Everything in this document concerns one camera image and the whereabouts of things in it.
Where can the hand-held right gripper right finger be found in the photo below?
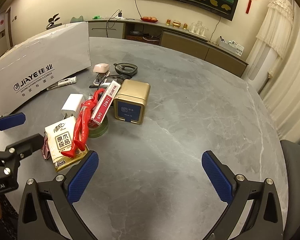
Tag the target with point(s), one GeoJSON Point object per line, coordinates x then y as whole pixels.
{"type": "Point", "coordinates": [216, 177]}

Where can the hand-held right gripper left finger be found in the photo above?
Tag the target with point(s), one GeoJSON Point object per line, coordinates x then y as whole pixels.
{"type": "Point", "coordinates": [83, 177]}

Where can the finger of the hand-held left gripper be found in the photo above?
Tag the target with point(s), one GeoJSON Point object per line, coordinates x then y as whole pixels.
{"type": "Point", "coordinates": [11, 121]}
{"type": "Point", "coordinates": [25, 146]}

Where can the cream tissue packet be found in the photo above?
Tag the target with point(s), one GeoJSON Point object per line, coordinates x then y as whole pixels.
{"type": "Point", "coordinates": [62, 140]}

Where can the green tape roll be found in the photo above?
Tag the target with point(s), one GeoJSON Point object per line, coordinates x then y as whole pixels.
{"type": "Point", "coordinates": [100, 132]}

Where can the red toy figure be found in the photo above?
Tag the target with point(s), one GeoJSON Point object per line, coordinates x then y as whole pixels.
{"type": "Point", "coordinates": [81, 125]}

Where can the white charger plug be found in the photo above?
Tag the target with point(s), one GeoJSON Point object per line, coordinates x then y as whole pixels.
{"type": "Point", "coordinates": [72, 103]}

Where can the white patterned pen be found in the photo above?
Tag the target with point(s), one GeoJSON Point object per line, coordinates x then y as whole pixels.
{"type": "Point", "coordinates": [66, 81]}

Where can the white cardboard box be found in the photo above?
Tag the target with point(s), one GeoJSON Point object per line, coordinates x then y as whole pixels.
{"type": "Point", "coordinates": [40, 55]}

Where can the pink stapler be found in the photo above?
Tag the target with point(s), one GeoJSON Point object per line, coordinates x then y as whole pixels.
{"type": "Point", "coordinates": [101, 68]}

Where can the red and white staples box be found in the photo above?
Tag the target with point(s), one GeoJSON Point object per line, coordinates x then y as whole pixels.
{"type": "Point", "coordinates": [105, 105]}

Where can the dark grey chair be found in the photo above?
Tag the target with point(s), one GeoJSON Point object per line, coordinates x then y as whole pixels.
{"type": "Point", "coordinates": [297, 180]}

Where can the gold tin box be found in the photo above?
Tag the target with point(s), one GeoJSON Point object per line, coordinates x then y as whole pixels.
{"type": "Point", "coordinates": [133, 92]}

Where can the potted plant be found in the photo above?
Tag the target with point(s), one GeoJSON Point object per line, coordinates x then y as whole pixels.
{"type": "Point", "coordinates": [52, 21]}

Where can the cream curtain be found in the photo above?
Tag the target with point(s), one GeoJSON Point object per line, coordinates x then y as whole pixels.
{"type": "Point", "coordinates": [290, 97]}

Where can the black framed glasses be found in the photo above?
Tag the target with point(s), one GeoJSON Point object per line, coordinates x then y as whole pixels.
{"type": "Point", "coordinates": [125, 68]}

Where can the green plastic chair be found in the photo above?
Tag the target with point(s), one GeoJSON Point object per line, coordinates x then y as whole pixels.
{"type": "Point", "coordinates": [77, 19]}

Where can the white organizer box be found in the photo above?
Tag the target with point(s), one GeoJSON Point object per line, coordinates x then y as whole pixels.
{"type": "Point", "coordinates": [231, 46]}

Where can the small green object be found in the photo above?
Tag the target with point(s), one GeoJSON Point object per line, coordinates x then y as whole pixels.
{"type": "Point", "coordinates": [97, 17]}

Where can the long grey television cabinet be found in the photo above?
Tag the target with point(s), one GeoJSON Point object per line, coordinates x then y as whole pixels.
{"type": "Point", "coordinates": [180, 42]}

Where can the lace covered air conditioner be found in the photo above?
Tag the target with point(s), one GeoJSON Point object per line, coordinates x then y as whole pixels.
{"type": "Point", "coordinates": [270, 37]}

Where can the group of clear glass cups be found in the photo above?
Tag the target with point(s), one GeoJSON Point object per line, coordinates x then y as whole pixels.
{"type": "Point", "coordinates": [198, 28]}

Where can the black charger on power strip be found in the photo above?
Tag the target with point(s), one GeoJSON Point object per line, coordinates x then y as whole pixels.
{"type": "Point", "coordinates": [120, 15]}

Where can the golden ornament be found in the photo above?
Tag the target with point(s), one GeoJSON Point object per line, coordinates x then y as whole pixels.
{"type": "Point", "coordinates": [176, 23]}

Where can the red fruit plate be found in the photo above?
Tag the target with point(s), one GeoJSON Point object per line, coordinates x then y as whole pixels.
{"type": "Point", "coordinates": [149, 19]}

